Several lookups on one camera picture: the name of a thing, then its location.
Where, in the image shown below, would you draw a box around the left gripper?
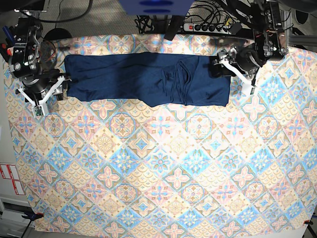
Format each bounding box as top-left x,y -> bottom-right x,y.
211,47 -> 263,96

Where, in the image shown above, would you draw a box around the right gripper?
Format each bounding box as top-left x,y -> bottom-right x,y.
15,70 -> 71,104

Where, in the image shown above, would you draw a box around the blue long-sleeve T-shirt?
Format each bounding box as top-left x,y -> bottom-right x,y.
64,52 -> 231,107

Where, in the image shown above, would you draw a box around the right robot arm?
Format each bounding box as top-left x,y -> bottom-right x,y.
8,17 -> 70,106

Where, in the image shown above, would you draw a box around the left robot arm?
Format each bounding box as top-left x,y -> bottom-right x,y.
210,0 -> 288,96

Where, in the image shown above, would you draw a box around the white power strip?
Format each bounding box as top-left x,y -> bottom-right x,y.
182,23 -> 232,35

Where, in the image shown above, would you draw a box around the black red table clamp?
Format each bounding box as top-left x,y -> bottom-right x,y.
0,26 -> 15,62

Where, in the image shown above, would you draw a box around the patterned tile tablecloth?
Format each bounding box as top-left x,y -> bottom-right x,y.
0,48 -> 317,238

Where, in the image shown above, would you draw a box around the red white labels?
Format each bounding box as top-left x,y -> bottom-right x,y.
0,163 -> 25,195

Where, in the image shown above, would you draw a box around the orange corner clamp left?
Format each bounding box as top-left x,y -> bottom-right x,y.
21,212 -> 44,222

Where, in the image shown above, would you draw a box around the orange corner clamp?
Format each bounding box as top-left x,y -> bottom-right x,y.
21,212 -> 44,222
304,220 -> 314,225

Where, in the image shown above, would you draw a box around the orange corner clamp right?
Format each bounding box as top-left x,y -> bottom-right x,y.
304,220 -> 314,225

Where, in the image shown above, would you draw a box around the tangled black cables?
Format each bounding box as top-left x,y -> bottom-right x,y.
135,0 -> 258,34

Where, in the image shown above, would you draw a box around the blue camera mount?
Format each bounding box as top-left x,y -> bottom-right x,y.
119,0 -> 194,15

